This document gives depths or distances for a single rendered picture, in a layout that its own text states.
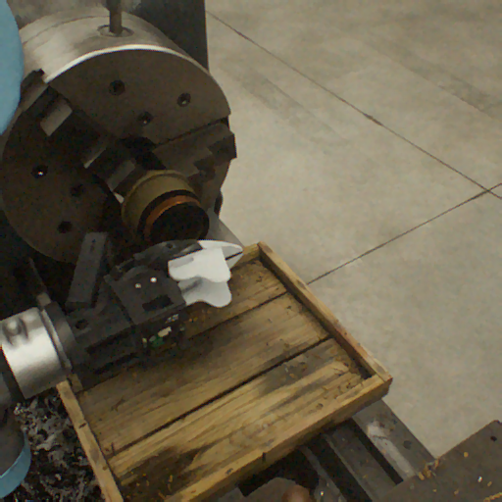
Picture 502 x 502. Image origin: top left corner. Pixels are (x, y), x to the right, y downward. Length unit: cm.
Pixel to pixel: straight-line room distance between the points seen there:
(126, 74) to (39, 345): 33
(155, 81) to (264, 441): 44
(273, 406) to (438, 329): 135
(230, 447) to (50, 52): 49
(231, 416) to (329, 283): 140
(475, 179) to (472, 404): 113
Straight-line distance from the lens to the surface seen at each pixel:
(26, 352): 56
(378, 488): 77
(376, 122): 300
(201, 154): 75
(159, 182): 68
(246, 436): 73
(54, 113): 69
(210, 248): 62
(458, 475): 65
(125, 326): 57
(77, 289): 61
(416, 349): 198
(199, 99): 78
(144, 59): 72
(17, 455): 67
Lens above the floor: 153
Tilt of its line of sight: 44 degrees down
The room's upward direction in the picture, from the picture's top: straight up
